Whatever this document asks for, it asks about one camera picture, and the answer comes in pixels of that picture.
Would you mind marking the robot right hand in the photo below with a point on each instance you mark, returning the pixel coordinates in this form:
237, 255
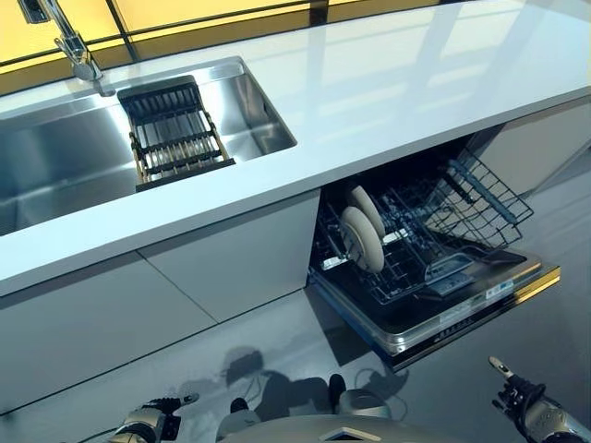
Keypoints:
519, 392

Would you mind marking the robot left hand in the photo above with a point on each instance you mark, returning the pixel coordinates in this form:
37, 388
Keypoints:
177, 400

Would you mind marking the cream ceramic plate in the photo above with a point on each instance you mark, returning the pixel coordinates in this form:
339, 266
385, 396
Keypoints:
365, 240
369, 205

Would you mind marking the grey robot left leg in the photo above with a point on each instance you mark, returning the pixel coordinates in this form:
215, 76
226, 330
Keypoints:
240, 417

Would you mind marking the grey plastic dispenser box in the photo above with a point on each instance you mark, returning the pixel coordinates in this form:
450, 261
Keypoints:
450, 274

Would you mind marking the narrow white cabinet door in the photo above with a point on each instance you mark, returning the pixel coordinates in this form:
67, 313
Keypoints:
240, 258

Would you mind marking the grey side cabinet panel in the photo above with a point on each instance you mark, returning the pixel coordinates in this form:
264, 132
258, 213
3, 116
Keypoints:
531, 143

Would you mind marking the black dish rack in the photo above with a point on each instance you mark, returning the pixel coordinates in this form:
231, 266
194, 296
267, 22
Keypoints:
173, 134

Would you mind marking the stainless steel sink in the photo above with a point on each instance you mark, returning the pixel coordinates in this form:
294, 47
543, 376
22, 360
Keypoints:
69, 152

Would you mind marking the chrome kitchen faucet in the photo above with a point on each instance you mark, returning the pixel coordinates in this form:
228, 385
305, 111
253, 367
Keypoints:
69, 39

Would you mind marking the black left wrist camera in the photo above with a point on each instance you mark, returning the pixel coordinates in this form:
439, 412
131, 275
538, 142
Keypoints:
173, 424

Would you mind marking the dark window frame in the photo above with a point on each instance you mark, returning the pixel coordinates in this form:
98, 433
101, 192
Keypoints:
124, 27

